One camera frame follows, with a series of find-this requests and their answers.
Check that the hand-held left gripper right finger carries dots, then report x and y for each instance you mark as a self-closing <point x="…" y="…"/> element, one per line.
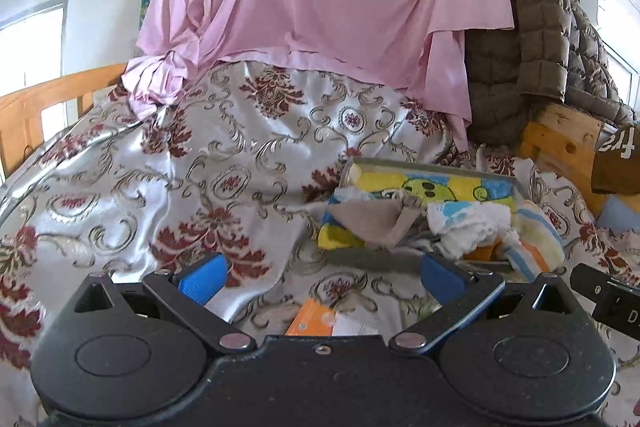
<point x="442" y="279"/>

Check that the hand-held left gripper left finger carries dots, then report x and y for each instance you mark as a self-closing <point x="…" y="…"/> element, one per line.
<point x="202" y="279"/>

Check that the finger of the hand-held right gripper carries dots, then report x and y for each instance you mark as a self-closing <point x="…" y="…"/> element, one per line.
<point x="600" y="283"/>

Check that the white cloth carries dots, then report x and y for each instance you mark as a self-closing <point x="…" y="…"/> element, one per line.
<point x="470" y="232"/>

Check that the pastel striped sock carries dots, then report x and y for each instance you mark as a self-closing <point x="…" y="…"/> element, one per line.
<point x="535" y="237"/>

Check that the taupe cloth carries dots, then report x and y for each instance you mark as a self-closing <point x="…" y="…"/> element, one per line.
<point x="370" y="222"/>

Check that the grey tray with cartoon print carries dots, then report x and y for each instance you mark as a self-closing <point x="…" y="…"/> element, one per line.
<point x="450" y="187"/>

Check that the orange and white box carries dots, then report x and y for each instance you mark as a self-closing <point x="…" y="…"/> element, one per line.
<point x="310" y="319"/>

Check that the pale blue board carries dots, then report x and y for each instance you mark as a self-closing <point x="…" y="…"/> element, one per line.
<point x="620" y="214"/>

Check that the floral satin bedspread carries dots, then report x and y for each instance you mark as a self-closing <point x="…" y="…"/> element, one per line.
<point x="150" y="187"/>

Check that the olive printed t-shirt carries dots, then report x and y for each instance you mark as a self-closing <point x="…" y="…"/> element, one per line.
<point x="617" y="162"/>

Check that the wooden bed headboard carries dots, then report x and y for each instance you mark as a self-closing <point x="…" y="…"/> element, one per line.
<point x="560" y="147"/>

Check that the olive puffer jacket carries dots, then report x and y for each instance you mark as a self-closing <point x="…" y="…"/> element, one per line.
<point x="540" y="32"/>

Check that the window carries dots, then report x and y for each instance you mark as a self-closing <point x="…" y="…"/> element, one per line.
<point x="30" y="57"/>

